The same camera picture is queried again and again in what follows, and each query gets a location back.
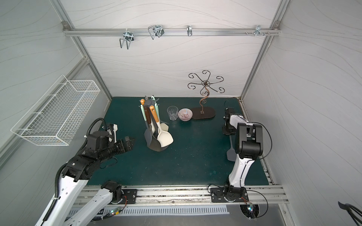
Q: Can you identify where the cream spatula mint handle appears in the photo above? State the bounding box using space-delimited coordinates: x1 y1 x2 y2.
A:
140 105 149 129

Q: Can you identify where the white vent strip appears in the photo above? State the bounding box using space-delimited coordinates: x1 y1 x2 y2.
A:
116 205 230 217

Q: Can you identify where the metal bracket hook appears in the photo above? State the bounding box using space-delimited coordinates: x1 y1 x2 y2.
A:
245 25 270 36

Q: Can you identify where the black cable bundle corner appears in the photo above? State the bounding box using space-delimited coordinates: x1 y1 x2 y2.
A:
338 202 362 226

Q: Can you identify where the pink striped bowl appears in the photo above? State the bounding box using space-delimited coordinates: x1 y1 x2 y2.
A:
178 108 193 121

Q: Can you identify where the brown metal scroll stand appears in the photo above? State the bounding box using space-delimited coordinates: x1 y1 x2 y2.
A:
187 70 225 120

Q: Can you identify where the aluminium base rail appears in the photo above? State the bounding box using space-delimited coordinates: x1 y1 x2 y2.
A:
70 185 289 208

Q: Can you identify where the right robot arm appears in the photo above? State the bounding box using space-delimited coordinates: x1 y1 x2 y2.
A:
222 107 264 201

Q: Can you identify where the grey spatula mint handle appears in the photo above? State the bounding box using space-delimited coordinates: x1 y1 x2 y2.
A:
226 143 237 162

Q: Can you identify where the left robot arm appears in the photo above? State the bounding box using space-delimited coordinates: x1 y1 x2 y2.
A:
36 118 137 226

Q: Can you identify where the metal wire hook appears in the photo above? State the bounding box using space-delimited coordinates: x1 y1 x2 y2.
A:
148 25 165 40

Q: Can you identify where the grey utensil mint handle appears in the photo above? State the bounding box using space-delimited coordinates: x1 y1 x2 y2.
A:
151 96 169 131

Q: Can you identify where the white wire basket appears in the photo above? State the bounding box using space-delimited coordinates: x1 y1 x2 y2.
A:
11 75 100 146

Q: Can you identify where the white spatula light wood handle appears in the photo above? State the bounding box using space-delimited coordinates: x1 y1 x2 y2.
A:
150 105 173 148

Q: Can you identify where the clear drinking glass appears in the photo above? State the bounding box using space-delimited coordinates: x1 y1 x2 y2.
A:
167 106 179 121

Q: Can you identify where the grey utensil rack stand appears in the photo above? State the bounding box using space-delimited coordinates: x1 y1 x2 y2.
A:
143 96 168 152

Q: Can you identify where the metal double hook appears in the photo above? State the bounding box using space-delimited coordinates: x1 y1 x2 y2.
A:
119 30 134 49

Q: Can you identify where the small metal hook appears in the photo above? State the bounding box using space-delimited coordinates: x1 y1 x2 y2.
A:
186 25 192 37

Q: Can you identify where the aluminium top rail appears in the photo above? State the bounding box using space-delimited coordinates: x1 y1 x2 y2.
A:
63 24 281 37

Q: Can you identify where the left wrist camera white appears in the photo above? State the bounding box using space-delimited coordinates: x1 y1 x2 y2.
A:
107 123 118 143

